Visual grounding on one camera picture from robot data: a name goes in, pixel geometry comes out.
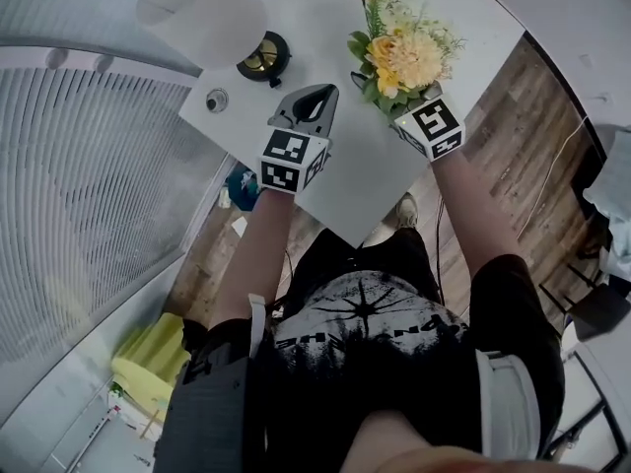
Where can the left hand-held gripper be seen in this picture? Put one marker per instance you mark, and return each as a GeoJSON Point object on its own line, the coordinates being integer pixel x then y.
{"type": "Point", "coordinates": [291, 160]}

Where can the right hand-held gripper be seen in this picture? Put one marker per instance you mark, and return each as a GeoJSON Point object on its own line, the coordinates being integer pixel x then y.
{"type": "Point", "coordinates": [434, 126]}

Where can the yellow artificial flowers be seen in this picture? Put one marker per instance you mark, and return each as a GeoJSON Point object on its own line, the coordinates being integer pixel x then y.
{"type": "Point", "coordinates": [411, 54]}

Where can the person's left forearm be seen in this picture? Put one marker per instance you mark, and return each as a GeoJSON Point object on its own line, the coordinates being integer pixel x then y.
{"type": "Point", "coordinates": [256, 254]}

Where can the person's right forearm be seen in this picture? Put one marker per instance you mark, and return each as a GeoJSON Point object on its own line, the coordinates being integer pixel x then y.
{"type": "Point", "coordinates": [468, 205]}

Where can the green waste bin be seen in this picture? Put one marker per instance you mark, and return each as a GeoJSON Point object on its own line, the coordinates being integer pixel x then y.
{"type": "Point", "coordinates": [241, 187]}

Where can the small pale bottle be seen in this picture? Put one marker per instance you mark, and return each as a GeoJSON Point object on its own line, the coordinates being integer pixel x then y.
{"type": "Point", "coordinates": [225, 198]}

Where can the table lamp with black base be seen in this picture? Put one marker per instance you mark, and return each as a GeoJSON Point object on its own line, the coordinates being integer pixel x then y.
{"type": "Point", "coordinates": [207, 22]}

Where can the person's beige shoe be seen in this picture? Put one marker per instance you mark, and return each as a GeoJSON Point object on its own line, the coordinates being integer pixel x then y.
{"type": "Point", "coordinates": [407, 211]}

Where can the white paper sheet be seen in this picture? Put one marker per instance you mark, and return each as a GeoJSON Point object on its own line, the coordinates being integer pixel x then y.
{"type": "Point", "coordinates": [239, 227]}

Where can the person's black shorts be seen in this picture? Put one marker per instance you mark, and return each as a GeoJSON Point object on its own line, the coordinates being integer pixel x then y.
{"type": "Point", "coordinates": [374, 254]}

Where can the pale crumpled cloth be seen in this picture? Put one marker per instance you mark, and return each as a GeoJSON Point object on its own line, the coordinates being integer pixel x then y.
{"type": "Point", "coordinates": [616, 185]}

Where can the black printed t-shirt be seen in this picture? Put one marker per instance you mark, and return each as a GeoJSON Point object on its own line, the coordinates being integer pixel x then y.
{"type": "Point", "coordinates": [374, 372]}

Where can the dark chair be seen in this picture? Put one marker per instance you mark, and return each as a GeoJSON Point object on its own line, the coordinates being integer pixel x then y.
{"type": "Point", "coordinates": [586, 269]}

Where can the yellow-green skirted round table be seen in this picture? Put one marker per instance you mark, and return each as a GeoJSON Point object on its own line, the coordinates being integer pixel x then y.
{"type": "Point", "coordinates": [148, 367]}

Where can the grey backpack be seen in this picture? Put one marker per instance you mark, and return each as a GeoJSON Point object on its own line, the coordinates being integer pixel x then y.
{"type": "Point", "coordinates": [207, 412]}

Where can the white waist pouch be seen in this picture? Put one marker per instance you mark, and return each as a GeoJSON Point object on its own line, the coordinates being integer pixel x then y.
{"type": "Point", "coordinates": [512, 402]}

